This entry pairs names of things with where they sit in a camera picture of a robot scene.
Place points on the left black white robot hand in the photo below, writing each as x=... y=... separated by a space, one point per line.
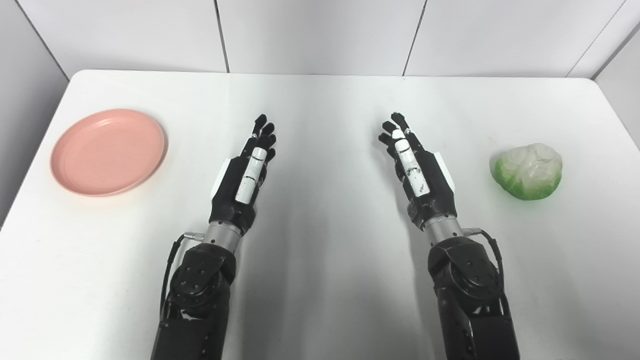
x=235 y=185

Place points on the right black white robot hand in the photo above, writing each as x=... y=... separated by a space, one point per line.
x=425 y=180

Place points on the green white cabbage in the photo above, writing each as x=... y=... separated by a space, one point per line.
x=527 y=171

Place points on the pink round plate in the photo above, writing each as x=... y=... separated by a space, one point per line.
x=108 y=152

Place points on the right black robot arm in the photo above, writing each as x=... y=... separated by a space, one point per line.
x=470 y=295

